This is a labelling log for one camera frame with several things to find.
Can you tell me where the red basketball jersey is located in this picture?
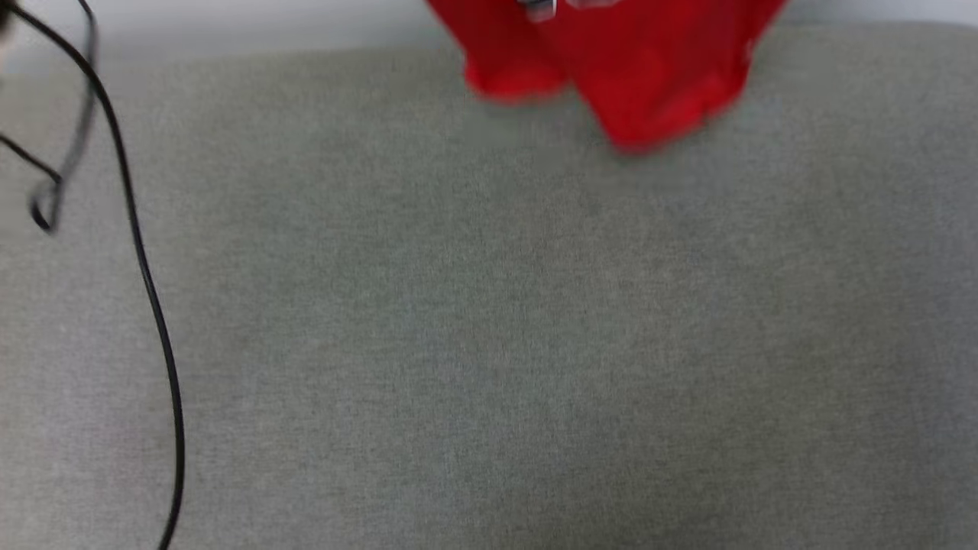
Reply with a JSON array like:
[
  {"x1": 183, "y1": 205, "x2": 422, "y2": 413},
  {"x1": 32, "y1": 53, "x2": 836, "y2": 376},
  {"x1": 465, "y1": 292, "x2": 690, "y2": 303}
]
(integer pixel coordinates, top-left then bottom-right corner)
[{"x1": 424, "y1": 0, "x2": 788, "y2": 154}]

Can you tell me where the grey fabric sofa cushion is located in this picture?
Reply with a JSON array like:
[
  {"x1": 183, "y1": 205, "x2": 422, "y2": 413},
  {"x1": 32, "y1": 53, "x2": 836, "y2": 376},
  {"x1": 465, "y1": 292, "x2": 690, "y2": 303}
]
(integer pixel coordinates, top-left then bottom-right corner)
[{"x1": 0, "y1": 23, "x2": 978, "y2": 550}]

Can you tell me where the thin black cable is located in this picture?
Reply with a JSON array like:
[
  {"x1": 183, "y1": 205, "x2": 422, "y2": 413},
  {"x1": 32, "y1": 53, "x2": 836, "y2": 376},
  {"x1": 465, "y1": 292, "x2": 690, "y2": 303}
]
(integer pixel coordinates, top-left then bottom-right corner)
[
  {"x1": 0, "y1": 2, "x2": 186, "y2": 550},
  {"x1": 0, "y1": 0, "x2": 100, "y2": 234}
]

